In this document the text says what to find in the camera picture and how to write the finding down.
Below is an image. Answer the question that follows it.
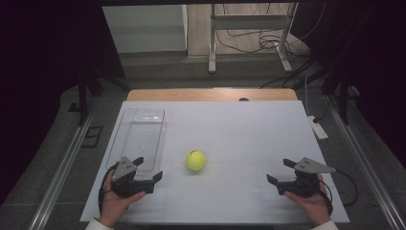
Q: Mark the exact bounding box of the yellow-green tennis ball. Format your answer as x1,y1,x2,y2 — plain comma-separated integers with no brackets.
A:
185,149,207,173

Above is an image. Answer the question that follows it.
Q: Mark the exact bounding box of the person's right hand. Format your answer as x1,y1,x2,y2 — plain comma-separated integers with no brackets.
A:
283,181,333,226

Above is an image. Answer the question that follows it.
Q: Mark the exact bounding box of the dark curtain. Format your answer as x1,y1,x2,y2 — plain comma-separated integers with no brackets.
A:
0,0,126,205
289,0,406,167

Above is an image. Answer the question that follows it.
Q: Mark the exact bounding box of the person's left hand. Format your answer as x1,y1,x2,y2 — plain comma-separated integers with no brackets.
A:
99,169,147,228

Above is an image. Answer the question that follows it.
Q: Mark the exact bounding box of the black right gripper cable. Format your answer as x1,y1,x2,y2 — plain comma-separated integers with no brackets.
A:
318,169,359,217

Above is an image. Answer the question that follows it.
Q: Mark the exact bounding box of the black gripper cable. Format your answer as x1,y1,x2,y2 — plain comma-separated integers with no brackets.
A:
318,169,359,217
97,162,120,215

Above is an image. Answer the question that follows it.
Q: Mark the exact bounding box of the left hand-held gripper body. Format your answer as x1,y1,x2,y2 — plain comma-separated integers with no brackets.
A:
109,155,156,198

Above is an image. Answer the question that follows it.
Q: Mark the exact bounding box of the tangle of black floor cables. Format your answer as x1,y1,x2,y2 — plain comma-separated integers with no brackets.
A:
214,2,327,56

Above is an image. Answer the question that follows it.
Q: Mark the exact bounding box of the clear plastic container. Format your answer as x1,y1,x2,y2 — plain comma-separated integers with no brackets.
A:
104,107,168,173

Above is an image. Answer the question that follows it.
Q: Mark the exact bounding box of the black stand leg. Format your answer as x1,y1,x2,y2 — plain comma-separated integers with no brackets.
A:
67,72,131,127
320,68,362,127

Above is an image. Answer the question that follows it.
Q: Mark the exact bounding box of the white table mat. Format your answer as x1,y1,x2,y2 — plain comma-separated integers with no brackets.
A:
79,100,350,224

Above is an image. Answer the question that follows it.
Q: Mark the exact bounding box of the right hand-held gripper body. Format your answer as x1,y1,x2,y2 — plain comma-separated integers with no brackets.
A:
276,156,337,199

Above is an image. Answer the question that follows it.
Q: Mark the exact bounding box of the black rectangular floor frame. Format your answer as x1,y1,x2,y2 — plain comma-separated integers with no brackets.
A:
80,126,104,149

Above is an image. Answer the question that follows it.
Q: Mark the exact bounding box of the white cabinet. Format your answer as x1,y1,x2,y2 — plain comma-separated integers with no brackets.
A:
101,4,189,54

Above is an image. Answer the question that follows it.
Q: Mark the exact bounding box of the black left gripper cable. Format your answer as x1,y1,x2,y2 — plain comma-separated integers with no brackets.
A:
97,162,120,215

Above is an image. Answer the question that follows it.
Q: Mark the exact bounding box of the aluminium floor rail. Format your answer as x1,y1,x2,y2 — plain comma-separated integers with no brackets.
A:
28,104,98,230
325,95,406,230

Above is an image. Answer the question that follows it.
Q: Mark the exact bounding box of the grey metal stand frame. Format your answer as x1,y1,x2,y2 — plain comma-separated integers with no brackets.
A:
208,2,300,75

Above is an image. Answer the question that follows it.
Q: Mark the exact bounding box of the white power strip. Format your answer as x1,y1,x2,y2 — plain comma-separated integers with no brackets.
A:
306,115,329,141

